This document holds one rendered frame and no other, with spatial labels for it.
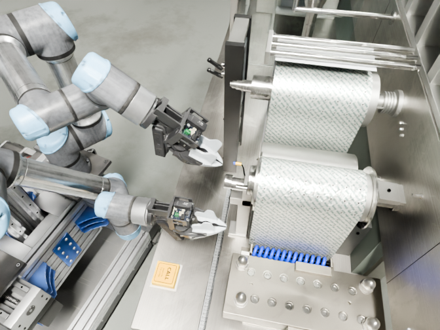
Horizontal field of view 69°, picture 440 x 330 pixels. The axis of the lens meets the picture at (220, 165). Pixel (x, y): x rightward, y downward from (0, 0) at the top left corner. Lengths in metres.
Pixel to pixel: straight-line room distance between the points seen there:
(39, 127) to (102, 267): 1.26
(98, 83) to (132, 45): 3.07
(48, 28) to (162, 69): 2.30
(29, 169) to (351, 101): 0.82
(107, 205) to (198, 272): 0.35
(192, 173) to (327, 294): 0.63
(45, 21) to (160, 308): 0.87
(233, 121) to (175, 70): 2.28
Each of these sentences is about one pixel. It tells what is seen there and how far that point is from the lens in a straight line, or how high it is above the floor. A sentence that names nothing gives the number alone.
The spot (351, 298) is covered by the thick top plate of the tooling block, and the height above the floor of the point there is 1.03.
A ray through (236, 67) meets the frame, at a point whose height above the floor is 1.38.
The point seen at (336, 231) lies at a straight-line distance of 0.84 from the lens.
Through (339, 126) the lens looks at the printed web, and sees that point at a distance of 0.89.
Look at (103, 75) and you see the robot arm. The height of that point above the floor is 1.53.
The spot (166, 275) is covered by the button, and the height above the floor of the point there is 0.92.
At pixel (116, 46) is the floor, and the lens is 3.74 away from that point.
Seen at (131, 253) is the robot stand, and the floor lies 0.21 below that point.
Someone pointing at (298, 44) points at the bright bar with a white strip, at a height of 1.46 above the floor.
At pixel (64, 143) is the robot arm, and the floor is 1.03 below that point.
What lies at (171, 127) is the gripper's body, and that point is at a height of 1.42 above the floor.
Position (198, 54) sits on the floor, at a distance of 3.47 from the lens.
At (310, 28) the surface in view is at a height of 1.27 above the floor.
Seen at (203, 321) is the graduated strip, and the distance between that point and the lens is 1.01.
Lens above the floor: 1.89
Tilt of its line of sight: 52 degrees down
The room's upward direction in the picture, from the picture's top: straight up
